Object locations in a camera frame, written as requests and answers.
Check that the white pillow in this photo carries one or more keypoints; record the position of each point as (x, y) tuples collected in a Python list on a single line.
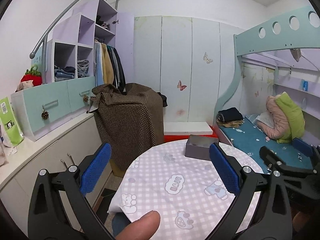
[(265, 119)]

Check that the hanging clothes row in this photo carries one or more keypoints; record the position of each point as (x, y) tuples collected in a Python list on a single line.
[(107, 65)]

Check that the pink butterfly wall sticker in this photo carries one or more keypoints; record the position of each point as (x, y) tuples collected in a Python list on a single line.
[(180, 86)]

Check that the pink checkered cartoon tablecloth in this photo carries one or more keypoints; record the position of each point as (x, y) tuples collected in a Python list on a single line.
[(187, 193)]

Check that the beige butterfly wall sticker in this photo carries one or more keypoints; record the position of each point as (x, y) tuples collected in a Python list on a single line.
[(206, 59)]

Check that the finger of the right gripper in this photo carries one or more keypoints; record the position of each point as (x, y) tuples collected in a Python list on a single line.
[(272, 161), (306, 149)]

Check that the brown striped cloth cover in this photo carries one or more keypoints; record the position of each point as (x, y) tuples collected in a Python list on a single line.
[(131, 123)]

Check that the mint drawer cabinet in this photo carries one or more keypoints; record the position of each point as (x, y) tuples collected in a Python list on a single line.
[(63, 100)]

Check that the grey metal tin box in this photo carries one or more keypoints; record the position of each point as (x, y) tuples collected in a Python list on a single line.
[(197, 147)]

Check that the white low cabinet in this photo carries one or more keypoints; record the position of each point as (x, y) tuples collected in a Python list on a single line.
[(66, 145)]

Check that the pinecone drawer ornament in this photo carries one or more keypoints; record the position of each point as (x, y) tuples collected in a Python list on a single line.
[(45, 115)]

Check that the red strawberry plush toy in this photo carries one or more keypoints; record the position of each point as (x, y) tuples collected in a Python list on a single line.
[(31, 78)]

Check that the green packaging bag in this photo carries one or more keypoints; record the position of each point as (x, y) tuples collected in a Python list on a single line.
[(11, 134)]

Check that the mint bunk bed frame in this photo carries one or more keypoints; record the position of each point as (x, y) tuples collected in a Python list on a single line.
[(289, 40)]

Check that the lilac shelf cabinet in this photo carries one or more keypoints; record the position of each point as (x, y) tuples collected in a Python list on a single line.
[(73, 38)]

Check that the left hand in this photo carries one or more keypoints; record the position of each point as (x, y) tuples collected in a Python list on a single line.
[(141, 229)]

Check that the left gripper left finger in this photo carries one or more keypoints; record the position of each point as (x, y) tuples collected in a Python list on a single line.
[(47, 218)]

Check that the teal patterned bed mattress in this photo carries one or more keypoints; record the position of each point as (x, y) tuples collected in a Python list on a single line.
[(249, 139)]

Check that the tan folded clothes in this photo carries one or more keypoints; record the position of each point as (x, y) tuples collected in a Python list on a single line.
[(231, 124)]

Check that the black garment behind cover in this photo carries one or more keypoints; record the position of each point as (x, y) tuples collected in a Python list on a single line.
[(164, 99)]

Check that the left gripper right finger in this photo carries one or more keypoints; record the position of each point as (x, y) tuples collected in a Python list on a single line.
[(271, 218)]

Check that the dark navy folded clothes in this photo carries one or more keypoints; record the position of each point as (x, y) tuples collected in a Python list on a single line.
[(229, 115)]

